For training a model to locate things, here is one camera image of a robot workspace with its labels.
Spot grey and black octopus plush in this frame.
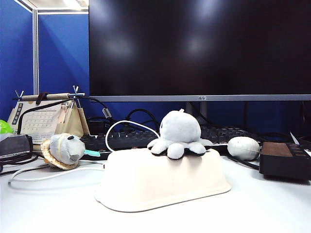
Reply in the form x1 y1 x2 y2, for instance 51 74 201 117
147 109 213 160

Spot black keyboard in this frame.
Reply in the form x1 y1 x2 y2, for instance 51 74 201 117
80 125 263 161

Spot grey monitor stand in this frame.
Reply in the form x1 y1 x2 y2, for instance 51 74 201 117
186 101 208 122

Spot small black power brick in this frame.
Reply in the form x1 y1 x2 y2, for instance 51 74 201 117
87 117 107 135

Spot cream paper pulp tray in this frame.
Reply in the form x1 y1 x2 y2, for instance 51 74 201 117
94 148 232 213

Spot teal fabric tag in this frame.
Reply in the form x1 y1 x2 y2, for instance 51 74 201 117
84 149 101 158

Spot black computer monitor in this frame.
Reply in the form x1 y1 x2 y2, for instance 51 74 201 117
88 0 311 102

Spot white egg-shaped cushion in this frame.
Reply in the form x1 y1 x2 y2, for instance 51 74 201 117
227 136 261 161

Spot grey plush with straw hat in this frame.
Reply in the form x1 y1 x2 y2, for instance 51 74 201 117
40 133 86 170

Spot wooden rod on metal clips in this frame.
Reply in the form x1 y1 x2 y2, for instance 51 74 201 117
12 84 86 101

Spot beige desk calendar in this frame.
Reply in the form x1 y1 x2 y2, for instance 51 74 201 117
7 96 90 146

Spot black box with wooden top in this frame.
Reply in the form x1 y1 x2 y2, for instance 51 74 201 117
259 141 311 182

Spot black rectangular device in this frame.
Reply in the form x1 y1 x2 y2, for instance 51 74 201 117
0 134 34 158

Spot green plastic bag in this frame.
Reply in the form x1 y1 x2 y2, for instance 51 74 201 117
0 119 14 135

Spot black looped cables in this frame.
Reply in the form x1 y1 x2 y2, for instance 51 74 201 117
121 108 162 133

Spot black cable with ferrite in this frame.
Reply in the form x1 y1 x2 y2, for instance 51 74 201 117
17 96 112 134

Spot white cable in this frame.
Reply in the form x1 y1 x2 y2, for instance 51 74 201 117
8 120 161 190

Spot thin black cable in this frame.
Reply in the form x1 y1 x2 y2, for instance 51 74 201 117
227 155 261 170

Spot aluminium partition post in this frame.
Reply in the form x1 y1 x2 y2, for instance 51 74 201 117
32 8 39 95

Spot aluminium partition rail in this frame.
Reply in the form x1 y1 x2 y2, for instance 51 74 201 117
14 0 89 14

